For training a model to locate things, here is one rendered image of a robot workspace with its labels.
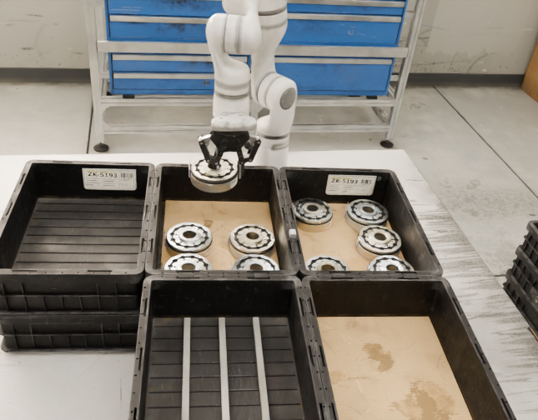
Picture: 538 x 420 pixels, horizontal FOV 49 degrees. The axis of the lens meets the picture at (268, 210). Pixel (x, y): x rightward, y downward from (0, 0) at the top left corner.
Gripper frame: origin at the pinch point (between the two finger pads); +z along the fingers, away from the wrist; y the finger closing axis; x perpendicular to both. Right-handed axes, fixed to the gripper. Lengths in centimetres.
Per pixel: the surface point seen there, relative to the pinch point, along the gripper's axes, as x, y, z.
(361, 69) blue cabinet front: -181, -93, 57
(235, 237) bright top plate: 6.8, -1.4, 13.6
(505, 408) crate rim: 60, -39, 8
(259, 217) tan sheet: -4.3, -8.8, 16.9
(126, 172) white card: -12.8, 23.1, 8.5
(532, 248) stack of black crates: -23, -105, 49
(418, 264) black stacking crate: 19.7, -40.5, 12.8
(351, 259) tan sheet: 12.6, -27.8, 17.0
